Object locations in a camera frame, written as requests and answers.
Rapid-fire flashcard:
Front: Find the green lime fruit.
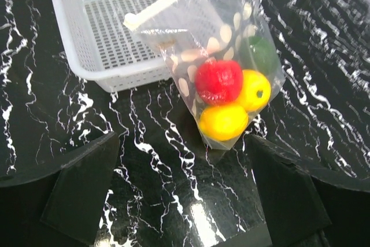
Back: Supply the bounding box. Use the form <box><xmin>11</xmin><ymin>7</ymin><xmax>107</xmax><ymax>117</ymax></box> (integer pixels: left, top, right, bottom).
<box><xmin>239</xmin><ymin>36</ymin><xmax>280</xmax><ymax>76</ymax></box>

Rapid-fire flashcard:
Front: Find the yellow orange fruit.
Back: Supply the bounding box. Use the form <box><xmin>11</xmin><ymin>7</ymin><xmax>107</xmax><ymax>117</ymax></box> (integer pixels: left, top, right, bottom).
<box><xmin>236</xmin><ymin>69</ymin><xmax>272</xmax><ymax>112</ymax></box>

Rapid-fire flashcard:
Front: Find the white perforated plastic basket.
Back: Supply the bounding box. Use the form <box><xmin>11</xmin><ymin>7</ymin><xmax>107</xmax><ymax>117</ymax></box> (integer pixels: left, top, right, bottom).
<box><xmin>52</xmin><ymin>0</ymin><xmax>170</xmax><ymax>93</ymax></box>

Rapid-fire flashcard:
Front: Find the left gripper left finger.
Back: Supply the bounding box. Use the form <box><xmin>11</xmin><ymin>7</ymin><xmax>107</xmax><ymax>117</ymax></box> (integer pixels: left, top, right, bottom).
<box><xmin>1</xmin><ymin>132</ymin><xmax>120</xmax><ymax>246</ymax></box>

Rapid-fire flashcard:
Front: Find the yellow lemon fruit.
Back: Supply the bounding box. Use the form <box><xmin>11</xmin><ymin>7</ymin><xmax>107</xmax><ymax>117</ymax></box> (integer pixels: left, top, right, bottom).
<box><xmin>198</xmin><ymin>103</ymin><xmax>249</xmax><ymax>141</ymax></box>

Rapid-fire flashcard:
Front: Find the red apple fruit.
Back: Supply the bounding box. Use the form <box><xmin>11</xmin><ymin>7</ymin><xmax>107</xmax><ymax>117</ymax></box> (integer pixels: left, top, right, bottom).
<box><xmin>194</xmin><ymin>60</ymin><xmax>243</xmax><ymax>105</ymax></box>

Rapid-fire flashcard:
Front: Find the clear dotted zip bag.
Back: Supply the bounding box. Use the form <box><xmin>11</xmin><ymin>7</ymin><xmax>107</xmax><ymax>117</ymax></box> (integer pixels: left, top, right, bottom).
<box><xmin>123</xmin><ymin>0</ymin><xmax>285</xmax><ymax>150</ymax></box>

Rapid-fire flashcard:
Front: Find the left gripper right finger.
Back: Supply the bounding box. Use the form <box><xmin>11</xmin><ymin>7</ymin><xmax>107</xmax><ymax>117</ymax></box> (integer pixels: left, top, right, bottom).
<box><xmin>247</xmin><ymin>135</ymin><xmax>369</xmax><ymax>246</ymax></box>

